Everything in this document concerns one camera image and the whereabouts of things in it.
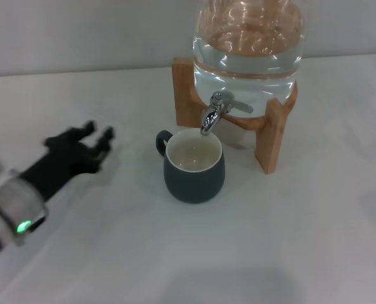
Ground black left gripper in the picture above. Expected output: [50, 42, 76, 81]
[18, 119, 116, 203]

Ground glass water dispenser jar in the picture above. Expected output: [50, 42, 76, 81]
[192, 0, 309, 120]

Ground wooden dispenser stand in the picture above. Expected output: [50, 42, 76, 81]
[171, 56, 299, 175]

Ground dark green ceramic mug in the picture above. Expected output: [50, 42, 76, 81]
[155, 128, 226, 205]

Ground chrome faucet with lever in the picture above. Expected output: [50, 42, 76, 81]
[200, 91, 254, 136]

